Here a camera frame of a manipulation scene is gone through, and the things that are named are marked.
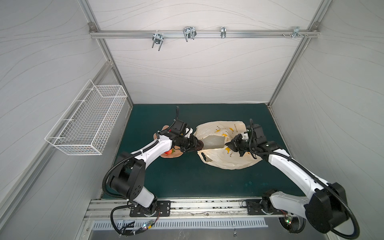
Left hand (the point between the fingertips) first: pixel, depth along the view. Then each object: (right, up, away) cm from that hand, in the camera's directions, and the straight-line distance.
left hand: (201, 145), depth 84 cm
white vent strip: (-9, -36, -13) cm, 39 cm away
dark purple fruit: (-1, 0, -2) cm, 2 cm away
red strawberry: (-19, -5, +6) cm, 21 cm away
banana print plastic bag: (+8, +5, +4) cm, 10 cm away
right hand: (+13, +4, -3) cm, 14 cm away
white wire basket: (-55, +11, -15) cm, 58 cm away
